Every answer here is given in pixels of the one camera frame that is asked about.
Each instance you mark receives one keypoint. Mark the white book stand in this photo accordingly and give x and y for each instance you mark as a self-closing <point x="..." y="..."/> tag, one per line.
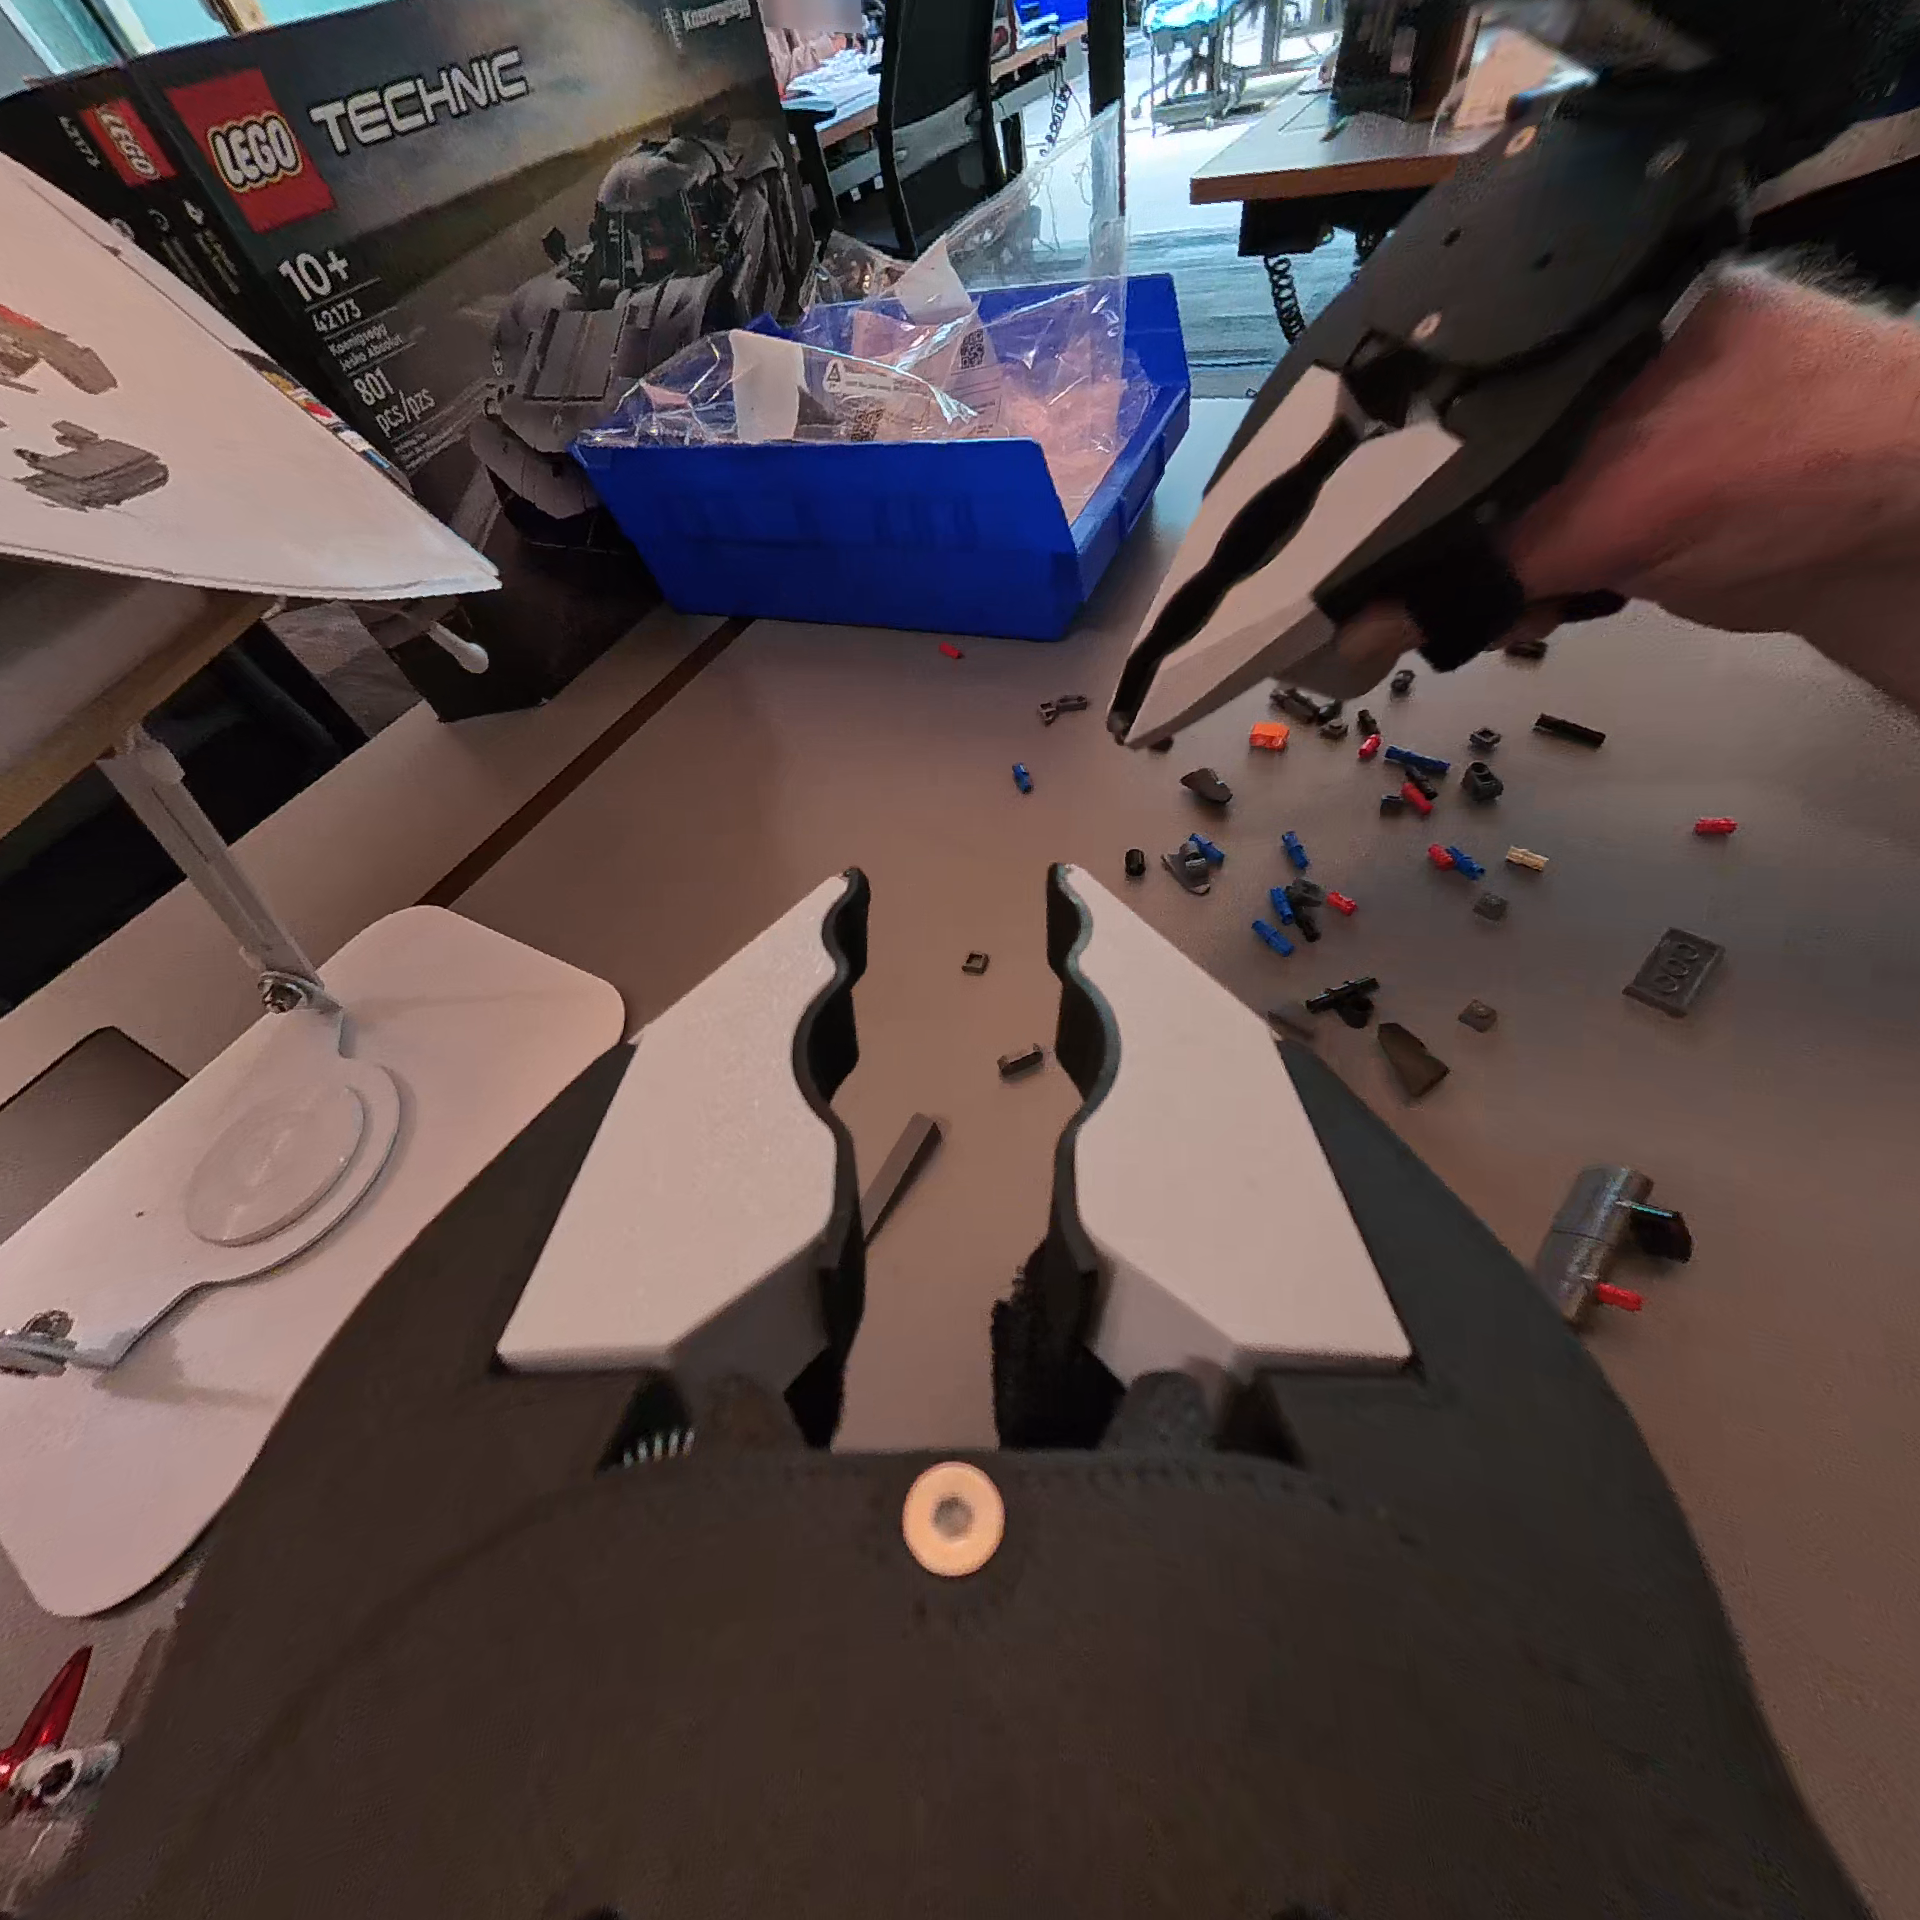
<point x="482" y="1019"/>

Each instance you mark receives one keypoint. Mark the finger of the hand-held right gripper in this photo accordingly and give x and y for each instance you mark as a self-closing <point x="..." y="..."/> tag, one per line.
<point x="1275" y="644"/>
<point x="1275" y="435"/>

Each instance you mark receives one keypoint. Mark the long grey lego beam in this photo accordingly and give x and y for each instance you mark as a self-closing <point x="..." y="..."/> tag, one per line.
<point x="907" y="1164"/>

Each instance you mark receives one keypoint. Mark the person's right hand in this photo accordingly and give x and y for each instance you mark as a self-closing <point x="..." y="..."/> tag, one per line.
<point x="1772" y="466"/>

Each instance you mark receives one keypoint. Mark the small lego pieces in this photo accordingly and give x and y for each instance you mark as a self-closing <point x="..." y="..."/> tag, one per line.
<point x="1268" y="737"/>

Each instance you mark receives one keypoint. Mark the wooden background desk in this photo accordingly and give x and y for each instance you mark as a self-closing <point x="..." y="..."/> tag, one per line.
<point x="1303" y="164"/>

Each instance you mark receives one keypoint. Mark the black lego set box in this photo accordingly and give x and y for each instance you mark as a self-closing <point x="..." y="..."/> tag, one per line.
<point x="451" y="181"/>

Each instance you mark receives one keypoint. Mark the blue bin with bags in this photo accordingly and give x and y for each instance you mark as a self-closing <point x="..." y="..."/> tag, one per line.
<point x="841" y="524"/>

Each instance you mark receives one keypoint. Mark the grey cylinder lego assembly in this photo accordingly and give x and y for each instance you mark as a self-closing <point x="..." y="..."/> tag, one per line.
<point x="1597" y="1228"/>

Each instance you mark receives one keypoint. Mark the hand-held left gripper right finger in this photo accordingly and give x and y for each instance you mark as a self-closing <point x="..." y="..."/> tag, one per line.
<point x="1215" y="1185"/>

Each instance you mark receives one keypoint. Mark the partly built lego car model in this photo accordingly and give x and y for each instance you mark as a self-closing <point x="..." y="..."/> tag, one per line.
<point x="42" y="1724"/>

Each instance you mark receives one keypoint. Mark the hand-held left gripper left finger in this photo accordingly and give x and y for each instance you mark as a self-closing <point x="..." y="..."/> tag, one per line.
<point x="690" y="1185"/>

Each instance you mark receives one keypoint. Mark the black lego wedge piece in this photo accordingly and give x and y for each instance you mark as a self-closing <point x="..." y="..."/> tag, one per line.
<point x="1412" y="1062"/>

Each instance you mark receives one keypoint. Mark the clear plastic bag pile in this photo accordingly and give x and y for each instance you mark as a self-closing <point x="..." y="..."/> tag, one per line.
<point x="899" y="376"/>

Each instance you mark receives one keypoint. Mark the black office chair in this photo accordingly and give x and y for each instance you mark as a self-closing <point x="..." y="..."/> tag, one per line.
<point x="945" y="119"/>

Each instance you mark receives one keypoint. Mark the lego instruction booklet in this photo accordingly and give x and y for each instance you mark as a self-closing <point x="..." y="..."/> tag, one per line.
<point x="228" y="480"/>

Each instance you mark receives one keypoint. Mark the grey studded lego plate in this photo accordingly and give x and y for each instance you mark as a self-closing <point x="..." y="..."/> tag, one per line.
<point x="1677" y="972"/>

